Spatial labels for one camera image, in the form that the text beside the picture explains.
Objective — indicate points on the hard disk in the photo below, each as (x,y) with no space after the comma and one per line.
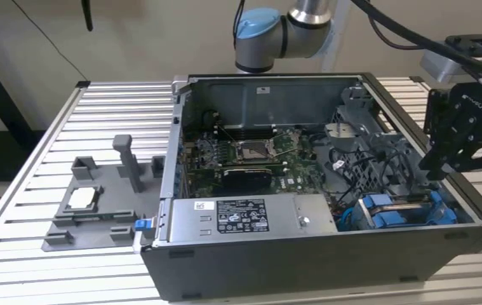
(387,219)

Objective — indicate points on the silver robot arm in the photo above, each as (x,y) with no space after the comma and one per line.
(262,47)

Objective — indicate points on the grey metal disk bay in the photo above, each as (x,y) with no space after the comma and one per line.
(343,133)

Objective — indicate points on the black RAM slot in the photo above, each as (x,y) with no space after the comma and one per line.
(258,126)
(258,137)
(258,130)
(258,133)

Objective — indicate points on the black expansion slot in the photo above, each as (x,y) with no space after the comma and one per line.
(258,163)

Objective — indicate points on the green motherboard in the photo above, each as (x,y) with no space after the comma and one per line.
(304,165)

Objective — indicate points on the CPU socket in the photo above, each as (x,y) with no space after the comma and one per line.
(252,152)

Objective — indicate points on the black graphics card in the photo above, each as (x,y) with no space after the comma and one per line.
(246,181)

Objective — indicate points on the metal locking lever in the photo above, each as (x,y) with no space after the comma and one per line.
(228,133)

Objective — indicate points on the black PC case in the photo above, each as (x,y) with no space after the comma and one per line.
(287,270)

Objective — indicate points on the silver power supply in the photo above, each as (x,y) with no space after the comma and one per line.
(190,228)

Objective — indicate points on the blue case latch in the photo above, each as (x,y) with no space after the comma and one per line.
(142,224)

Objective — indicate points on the grey parts rack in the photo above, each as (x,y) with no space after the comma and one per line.
(110,228)

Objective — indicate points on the silver CPU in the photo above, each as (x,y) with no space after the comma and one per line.
(83,197)

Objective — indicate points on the black hanging rod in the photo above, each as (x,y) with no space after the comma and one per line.
(87,16)

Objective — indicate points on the black floor stand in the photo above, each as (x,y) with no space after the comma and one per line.
(3,159)

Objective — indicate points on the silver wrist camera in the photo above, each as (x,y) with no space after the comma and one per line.
(440,66)

